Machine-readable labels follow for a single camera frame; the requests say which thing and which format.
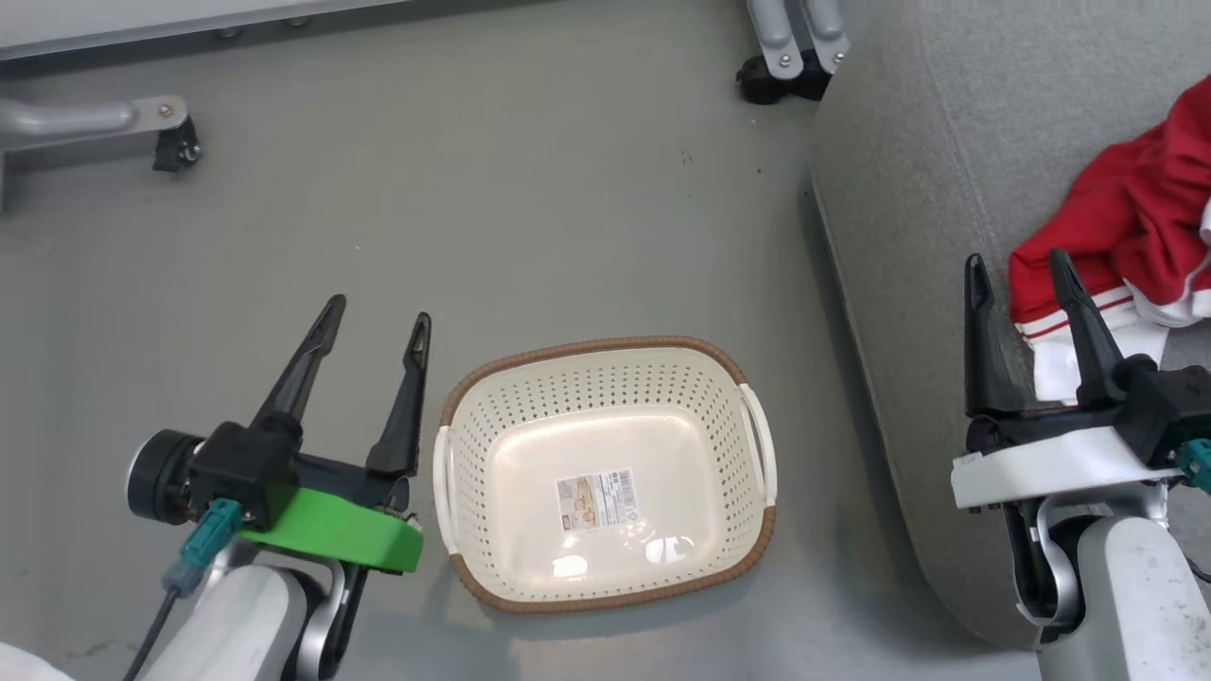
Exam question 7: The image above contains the double grey partition leg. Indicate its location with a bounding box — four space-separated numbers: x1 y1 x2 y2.
747 0 849 79

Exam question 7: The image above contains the single grey partition leg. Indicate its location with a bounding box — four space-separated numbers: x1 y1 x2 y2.
0 95 190 177

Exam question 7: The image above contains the paper label sticker in basket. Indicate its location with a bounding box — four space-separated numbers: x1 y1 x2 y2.
554 467 638 533

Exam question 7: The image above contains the red garment with white stripes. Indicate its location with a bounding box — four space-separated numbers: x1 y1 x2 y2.
1008 74 1211 403

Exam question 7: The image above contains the right arm cable teal plug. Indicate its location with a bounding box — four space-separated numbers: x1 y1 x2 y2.
1178 437 1211 495

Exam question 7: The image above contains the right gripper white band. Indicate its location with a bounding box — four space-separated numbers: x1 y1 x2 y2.
951 251 1184 512

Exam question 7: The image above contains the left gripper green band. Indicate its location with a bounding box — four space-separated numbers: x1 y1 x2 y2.
237 295 432 574

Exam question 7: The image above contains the arm cable teal plug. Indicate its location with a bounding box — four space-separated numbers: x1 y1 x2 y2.
1178 437 1211 495
123 498 243 681

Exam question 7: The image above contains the black cylindrical left gripper motor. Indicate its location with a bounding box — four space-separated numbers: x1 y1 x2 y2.
126 430 204 526

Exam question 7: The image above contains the cream perforated basket brown rim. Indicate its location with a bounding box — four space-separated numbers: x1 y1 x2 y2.
432 335 779 614

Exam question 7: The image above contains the white strap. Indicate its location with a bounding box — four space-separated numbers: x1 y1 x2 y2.
0 643 75 681

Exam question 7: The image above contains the grey fabric sofa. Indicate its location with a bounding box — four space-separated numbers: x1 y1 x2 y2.
809 0 1211 654

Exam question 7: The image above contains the black caster wheel single leg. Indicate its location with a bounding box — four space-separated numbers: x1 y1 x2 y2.
151 115 202 174

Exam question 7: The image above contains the black casters double leg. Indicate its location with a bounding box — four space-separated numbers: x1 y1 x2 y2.
736 49 834 106

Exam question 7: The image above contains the left arm cable teal plug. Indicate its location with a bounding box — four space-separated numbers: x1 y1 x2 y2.
123 498 243 681

